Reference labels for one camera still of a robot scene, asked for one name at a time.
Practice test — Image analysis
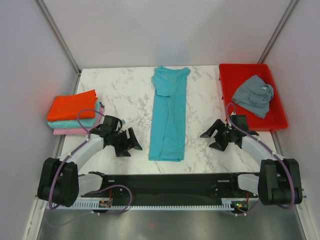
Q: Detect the grey slotted cable duct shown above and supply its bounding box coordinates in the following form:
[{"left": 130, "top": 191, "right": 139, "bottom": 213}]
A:
[{"left": 46, "top": 197, "right": 248, "bottom": 210}]

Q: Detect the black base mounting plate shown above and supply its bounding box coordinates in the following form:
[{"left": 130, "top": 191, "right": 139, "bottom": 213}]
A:
[{"left": 84, "top": 173, "right": 257, "bottom": 204}]

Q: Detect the folded red t shirt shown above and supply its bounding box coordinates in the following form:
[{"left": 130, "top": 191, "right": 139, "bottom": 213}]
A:
[{"left": 46, "top": 89, "right": 98, "bottom": 122}]

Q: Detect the grey t shirt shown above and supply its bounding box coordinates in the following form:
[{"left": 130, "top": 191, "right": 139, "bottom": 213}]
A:
[{"left": 231, "top": 75, "right": 275, "bottom": 119}]

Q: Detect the red plastic bin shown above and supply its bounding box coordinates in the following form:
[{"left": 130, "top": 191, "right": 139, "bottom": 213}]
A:
[{"left": 218, "top": 63, "right": 288, "bottom": 132}]

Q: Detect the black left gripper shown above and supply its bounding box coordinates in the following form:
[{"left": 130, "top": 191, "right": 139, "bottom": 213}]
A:
[{"left": 109, "top": 127, "right": 142, "bottom": 158}]

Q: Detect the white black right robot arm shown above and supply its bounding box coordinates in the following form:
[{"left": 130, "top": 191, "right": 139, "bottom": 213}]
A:
[{"left": 200, "top": 114, "right": 303, "bottom": 208}]

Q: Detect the teal t shirt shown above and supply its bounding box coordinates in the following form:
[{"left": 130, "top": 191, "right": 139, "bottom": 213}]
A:
[
  {"left": 47, "top": 101, "right": 104, "bottom": 129},
  {"left": 148, "top": 66, "right": 191, "bottom": 162}
]

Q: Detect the folded pink t shirt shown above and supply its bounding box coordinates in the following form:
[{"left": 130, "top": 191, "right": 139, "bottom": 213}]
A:
[{"left": 53, "top": 106, "right": 105, "bottom": 136}]

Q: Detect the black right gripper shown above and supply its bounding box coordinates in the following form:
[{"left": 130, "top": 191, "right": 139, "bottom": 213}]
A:
[{"left": 200, "top": 119, "right": 236, "bottom": 152}]

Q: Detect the folded teal t shirt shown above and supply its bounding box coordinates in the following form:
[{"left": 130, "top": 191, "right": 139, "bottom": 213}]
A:
[{"left": 47, "top": 101, "right": 104, "bottom": 129}]

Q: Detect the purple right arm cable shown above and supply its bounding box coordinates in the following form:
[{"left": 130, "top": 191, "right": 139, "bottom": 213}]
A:
[{"left": 225, "top": 103, "right": 300, "bottom": 217}]

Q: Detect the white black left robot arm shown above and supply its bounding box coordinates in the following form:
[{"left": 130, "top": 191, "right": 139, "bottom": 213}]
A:
[{"left": 37, "top": 115, "right": 143, "bottom": 210}]

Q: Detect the aluminium frame rail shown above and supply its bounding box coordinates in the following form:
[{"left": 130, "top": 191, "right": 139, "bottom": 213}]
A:
[{"left": 34, "top": 189, "right": 308, "bottom": 201}]

